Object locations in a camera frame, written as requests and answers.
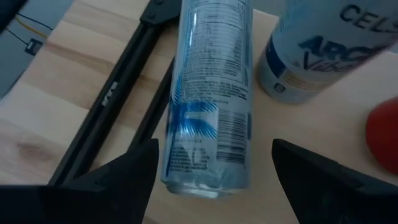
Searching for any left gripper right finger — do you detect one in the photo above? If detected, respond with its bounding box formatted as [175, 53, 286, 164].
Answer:
[271, 138, 398, 224]

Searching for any red Coca-Cola can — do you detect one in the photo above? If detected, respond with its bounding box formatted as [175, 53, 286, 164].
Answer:
[365, 96, 398, 175]

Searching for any Celsius can blue palm print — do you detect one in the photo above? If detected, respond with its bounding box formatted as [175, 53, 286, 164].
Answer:
[160, 0, 253, 199]

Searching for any yellow floor cable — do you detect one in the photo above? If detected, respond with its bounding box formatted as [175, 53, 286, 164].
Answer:
[14, 14, 53, 40]

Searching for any black aluminium rig frame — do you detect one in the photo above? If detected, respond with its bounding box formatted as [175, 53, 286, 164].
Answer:
[48, 0, 183, 187]

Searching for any white Celsius Arctic Vibe can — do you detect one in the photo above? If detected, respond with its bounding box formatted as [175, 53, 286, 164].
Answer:
[255, 0, 398, 105]

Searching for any small black power adapter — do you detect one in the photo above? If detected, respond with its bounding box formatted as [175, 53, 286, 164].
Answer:
[25, 39, 44, 57]

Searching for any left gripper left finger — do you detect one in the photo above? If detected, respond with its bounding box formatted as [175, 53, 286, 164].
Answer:
[0, 138, 160, 224]

